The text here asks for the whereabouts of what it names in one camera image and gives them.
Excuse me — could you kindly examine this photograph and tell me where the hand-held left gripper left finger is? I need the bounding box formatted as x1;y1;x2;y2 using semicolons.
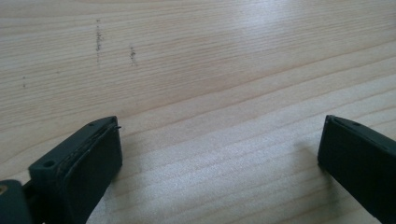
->
28;116;123;224

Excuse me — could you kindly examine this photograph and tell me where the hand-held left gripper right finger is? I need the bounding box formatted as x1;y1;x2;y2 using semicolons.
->
317;114;396;224

